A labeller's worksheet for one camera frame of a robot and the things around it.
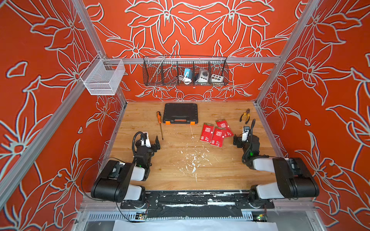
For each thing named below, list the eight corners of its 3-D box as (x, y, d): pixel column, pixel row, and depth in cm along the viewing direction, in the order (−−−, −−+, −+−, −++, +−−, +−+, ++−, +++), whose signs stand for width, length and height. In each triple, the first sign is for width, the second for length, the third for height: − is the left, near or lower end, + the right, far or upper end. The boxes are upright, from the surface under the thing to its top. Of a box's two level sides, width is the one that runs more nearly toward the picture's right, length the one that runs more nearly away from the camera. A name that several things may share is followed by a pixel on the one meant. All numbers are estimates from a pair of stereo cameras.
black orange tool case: (163, 125, 106) (162, 121, 102) (165, 106, 119) (164, 102, 115) (198, 125, 106) (198, 121, 102) (196, 106, 119) (197, 101, 115)
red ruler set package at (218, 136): (210, 144, 97) (210, 143, 95) (213, 127, 106) (213, 125, 104) (222, 147, 95) (223, 146, 93) (224, 129, 105) (225, 128, 103)
